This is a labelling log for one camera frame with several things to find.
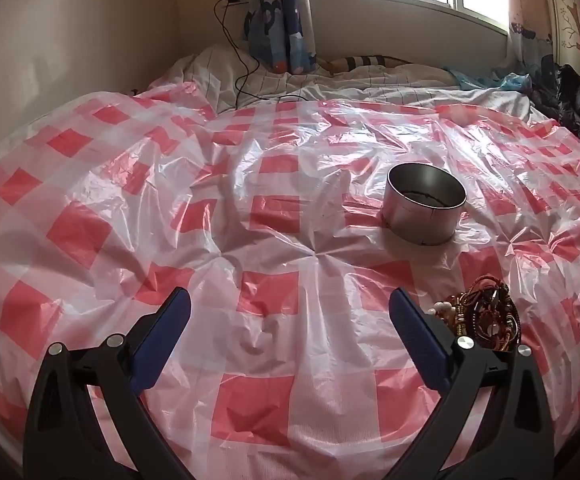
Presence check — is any black down jacket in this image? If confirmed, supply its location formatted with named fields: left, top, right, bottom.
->
left=528, top=55, right=580, bottom=140

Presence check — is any round metal tin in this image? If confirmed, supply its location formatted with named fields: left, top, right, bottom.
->
left=381, top=162, right=468, bottom=246

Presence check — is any blue plastic bag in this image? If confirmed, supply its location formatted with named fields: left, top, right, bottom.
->
left=447, top=68, right=532, bottom=93

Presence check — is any cartoon curtain right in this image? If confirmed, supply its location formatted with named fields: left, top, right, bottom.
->
left=506, top=0, right=554, bottom=77

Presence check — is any red white checkered plastic sheet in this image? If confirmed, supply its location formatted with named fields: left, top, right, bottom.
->
left=0, top=84, right=580, bottom=479

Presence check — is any striped pillow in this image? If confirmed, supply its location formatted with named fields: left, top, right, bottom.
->
left=317, top=55, right=409, bottom=75

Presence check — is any blue cartoon curtain left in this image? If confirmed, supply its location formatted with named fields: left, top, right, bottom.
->
left=243, top=0, right=317, bottom=75

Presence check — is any white bed quilt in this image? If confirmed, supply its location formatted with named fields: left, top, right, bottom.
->
left=148, top=44, right=544, bottom=122

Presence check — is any black charger cable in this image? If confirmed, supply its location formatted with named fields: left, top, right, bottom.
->
left=211, top=0, right=312, bottom=111

